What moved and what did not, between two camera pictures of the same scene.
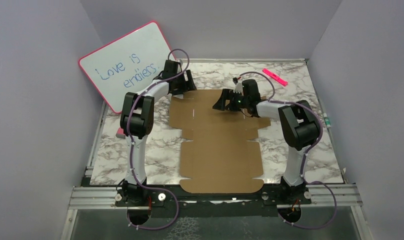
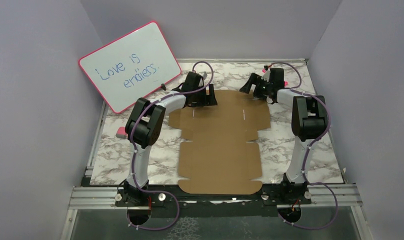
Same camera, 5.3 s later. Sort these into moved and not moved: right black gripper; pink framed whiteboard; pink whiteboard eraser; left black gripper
Moved: left black gripper; right black gripper
Not moved: pink framed whiteboard; pink whiteboard eraser
